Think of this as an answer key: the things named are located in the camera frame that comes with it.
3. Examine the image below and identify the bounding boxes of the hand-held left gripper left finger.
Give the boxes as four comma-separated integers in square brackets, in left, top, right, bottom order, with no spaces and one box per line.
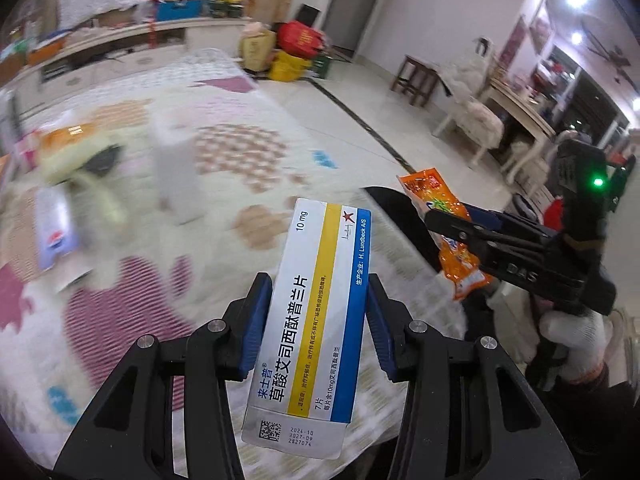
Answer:
[52,272,275,480]

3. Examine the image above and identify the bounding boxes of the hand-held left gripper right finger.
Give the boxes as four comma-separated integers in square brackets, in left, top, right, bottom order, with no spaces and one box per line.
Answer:
[365,274,583,480]

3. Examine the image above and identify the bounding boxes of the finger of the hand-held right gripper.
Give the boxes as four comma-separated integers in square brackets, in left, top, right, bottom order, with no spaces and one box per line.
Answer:
[424,209,506,261]
[457,202,546,236]

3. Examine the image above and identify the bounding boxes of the orange snack packet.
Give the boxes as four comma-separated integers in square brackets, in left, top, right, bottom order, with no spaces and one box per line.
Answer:
[396,169,488,301]

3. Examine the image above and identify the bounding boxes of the black bin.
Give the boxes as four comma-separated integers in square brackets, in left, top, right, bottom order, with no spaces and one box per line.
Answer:
[360,186,496,346]

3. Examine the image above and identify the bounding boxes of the white blue yellow medicine box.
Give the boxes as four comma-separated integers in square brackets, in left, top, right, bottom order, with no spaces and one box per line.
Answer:
[241,197,373,461]

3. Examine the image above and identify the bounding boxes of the person's right forearm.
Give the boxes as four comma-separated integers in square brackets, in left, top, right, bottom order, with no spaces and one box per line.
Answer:
[525,360,640,480]

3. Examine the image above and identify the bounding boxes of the person's right hand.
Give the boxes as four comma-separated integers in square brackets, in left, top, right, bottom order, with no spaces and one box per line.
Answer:
[487,280,613,386]

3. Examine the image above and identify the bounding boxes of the red garment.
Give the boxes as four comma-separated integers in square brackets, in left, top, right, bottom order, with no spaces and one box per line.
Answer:
[542,197,566,231]

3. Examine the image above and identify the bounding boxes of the white floral stool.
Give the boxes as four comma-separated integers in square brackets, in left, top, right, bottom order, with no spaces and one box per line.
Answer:
[500,140,546,196]

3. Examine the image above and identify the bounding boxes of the white chair floral cushion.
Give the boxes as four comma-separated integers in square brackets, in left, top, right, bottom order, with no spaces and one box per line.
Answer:
[432,37,506,166]

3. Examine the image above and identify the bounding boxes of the white dressing table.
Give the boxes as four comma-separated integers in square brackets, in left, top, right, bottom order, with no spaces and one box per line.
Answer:
[482,77,558,171]

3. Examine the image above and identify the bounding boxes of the white puffer jacket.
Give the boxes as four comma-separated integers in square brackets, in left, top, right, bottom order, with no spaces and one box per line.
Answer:
[440,57,493,106]

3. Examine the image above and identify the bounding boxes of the dark wooden stool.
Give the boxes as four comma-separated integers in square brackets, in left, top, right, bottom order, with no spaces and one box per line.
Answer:
[391,55,441,107]

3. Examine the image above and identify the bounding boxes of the ceiling fan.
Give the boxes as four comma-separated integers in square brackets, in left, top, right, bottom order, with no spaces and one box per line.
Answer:
[582,30,633,83]

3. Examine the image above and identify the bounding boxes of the white blue printed packet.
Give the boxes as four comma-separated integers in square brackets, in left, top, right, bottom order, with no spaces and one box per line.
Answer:
[35,185,83,271]

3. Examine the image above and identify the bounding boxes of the yellow bag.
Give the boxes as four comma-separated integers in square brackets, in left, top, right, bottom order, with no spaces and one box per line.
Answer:
[270,50,311,82]

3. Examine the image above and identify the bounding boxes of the orange white cake packet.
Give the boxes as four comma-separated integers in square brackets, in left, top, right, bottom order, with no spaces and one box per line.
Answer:
[37,122,128,228]

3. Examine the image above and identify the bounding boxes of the beige paper bag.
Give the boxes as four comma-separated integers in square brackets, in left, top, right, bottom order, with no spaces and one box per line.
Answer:
[239,27,277,71]

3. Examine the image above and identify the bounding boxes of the white TV cabinet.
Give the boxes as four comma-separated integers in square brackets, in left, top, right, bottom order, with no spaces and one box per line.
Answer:
[0,15,256,86]

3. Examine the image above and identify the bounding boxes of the blue plastic basket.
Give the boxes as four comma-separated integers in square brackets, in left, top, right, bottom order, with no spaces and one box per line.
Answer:
[156,0,203,23]

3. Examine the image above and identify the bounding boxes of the wall poster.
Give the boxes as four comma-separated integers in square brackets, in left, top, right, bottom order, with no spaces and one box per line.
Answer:
[500,15,528,63]

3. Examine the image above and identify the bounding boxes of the framed wall picture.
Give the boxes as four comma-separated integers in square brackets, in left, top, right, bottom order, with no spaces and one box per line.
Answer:
[527,0,553,56]

